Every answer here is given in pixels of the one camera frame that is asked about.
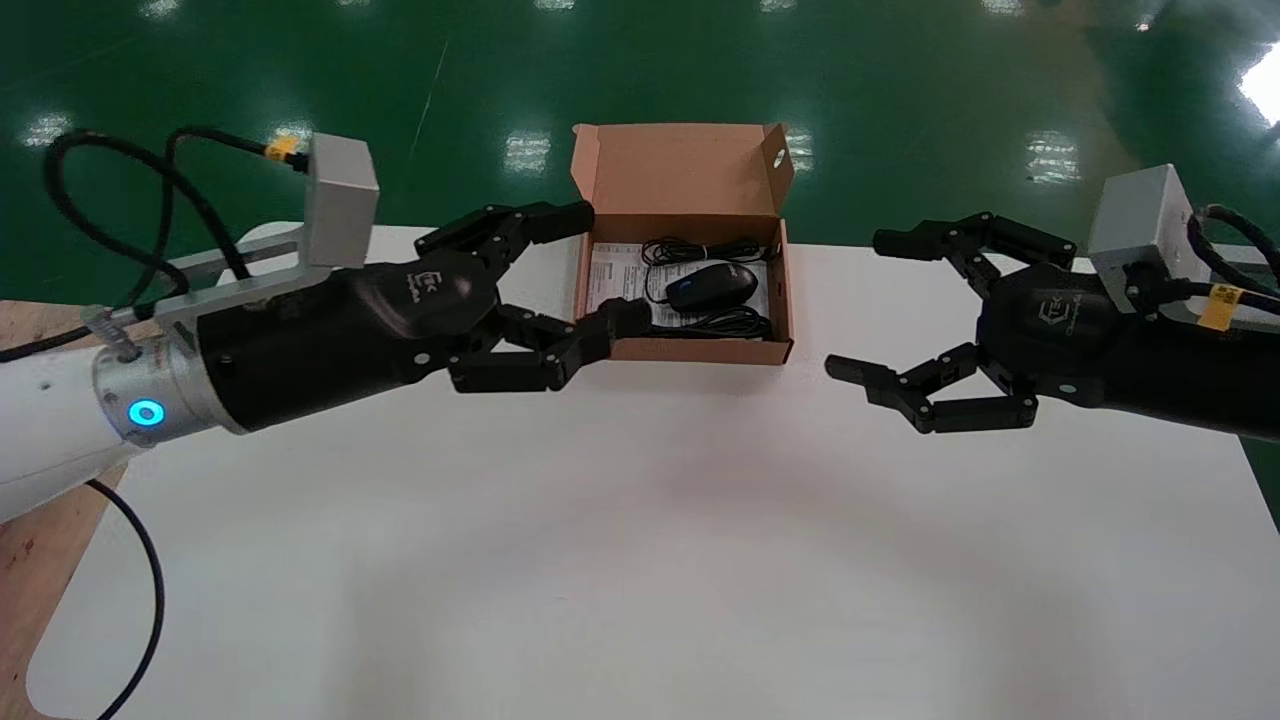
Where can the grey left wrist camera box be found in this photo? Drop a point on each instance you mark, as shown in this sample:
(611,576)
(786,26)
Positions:
(340,200)

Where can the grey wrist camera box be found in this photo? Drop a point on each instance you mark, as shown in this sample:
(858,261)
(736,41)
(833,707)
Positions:
(1140,225)
(340,200)

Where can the brown cardboard storage box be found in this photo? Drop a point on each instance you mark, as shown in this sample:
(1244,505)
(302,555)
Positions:
(680,175)

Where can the white printed paper manual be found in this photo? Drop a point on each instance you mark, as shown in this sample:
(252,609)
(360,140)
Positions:
(615,285)

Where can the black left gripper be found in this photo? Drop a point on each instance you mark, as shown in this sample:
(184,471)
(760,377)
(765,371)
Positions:
(350,340)

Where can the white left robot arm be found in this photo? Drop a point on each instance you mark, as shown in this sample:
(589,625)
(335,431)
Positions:
(50,430)

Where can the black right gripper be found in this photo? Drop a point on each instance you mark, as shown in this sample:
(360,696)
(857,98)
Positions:
(1080,340)

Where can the silver left camera bracket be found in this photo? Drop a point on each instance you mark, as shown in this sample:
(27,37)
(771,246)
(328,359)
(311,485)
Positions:
(250,285)

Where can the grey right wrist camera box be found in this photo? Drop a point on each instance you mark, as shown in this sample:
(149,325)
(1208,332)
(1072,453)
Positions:
(1140,225)

